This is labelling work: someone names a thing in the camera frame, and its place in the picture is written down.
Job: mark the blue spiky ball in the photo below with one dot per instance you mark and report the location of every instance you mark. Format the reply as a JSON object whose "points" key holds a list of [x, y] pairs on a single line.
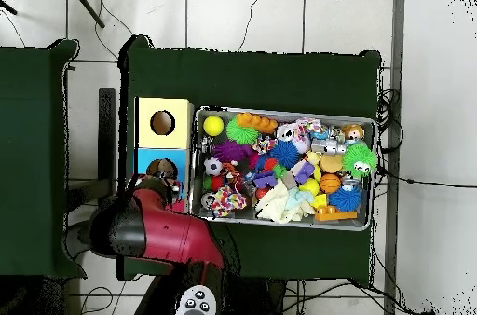
{"points": [[285, 154]]}

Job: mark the small soccer ball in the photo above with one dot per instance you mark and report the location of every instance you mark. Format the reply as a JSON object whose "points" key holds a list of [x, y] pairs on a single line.
{"points": [[213, 166]]}

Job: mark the wooden box with three holes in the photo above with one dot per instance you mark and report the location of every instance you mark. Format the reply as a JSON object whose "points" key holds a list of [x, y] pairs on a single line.
{"points": [[175, 136]]}

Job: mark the black tripod leg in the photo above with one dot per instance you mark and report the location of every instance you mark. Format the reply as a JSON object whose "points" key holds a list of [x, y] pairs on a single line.
{"points": [[86, 5], [9, 7]]}

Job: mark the green spiky ball with eyes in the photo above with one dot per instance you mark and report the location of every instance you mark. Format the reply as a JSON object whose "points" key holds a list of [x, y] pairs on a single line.
{"points": [[359, 160]]}

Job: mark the clear mesh bin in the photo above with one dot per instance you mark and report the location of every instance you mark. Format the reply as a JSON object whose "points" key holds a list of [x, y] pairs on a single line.
{"points": [[246, 215]]}

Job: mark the dark green tablecloth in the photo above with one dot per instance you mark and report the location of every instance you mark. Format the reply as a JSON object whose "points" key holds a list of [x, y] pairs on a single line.
{"points": [[242, 80], [29, 143]]}

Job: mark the black flat panel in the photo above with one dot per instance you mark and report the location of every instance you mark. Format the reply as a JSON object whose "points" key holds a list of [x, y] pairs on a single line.
{"points": [[107, 143]]}

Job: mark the purple spiky ball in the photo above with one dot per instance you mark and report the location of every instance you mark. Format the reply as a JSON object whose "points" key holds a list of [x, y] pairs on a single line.
{"points": [[229, 151]]}

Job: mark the cream knitted cloth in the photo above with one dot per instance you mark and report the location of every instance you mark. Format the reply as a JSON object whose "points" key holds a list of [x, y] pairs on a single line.
{"points": [[275, 203]]}

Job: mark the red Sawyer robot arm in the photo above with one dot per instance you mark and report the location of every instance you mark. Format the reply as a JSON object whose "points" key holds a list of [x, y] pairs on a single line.
{"points": [[167, 233]]}

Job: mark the orange toy block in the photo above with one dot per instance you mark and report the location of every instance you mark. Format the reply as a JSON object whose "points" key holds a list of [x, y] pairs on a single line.
{"points": [[257, 121]]}

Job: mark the small basketball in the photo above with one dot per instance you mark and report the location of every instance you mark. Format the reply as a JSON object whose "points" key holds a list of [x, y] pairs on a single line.
{"points": [[330, 183]]}

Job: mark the silver toy robot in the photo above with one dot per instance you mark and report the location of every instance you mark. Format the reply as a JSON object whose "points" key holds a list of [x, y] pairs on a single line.
{"points": [[328, 146]]}

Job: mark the yellow ball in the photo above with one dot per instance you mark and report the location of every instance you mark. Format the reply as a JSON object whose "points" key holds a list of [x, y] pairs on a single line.
{"points": [[213, 125]]}

